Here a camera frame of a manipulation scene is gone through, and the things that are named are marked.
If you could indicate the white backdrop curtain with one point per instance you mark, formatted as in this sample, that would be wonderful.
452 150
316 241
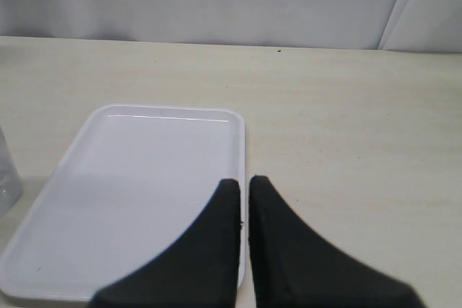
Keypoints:
412 25

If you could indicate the clear plastic jar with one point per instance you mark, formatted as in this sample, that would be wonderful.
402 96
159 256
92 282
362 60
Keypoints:
11 184

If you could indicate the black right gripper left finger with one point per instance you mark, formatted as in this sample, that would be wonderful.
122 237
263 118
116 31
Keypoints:
200 269

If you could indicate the white plastic tray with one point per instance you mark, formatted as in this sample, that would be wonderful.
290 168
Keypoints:
129 185

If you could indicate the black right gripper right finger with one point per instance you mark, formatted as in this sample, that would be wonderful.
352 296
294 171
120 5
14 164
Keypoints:
293 266

